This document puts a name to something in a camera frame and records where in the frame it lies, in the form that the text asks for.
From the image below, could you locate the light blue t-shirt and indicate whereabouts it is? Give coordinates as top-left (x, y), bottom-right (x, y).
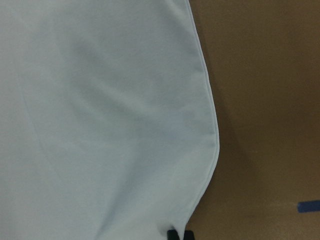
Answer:
top-left (0, 0), bottom-right (220, 240)

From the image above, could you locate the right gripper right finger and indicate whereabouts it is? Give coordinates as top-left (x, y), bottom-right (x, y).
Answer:
top-left (183, 230), bottom-right (194, 240)

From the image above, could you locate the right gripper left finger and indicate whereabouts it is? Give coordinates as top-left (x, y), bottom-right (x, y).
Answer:
top-left (167, 229), bottom-right (178, 240)

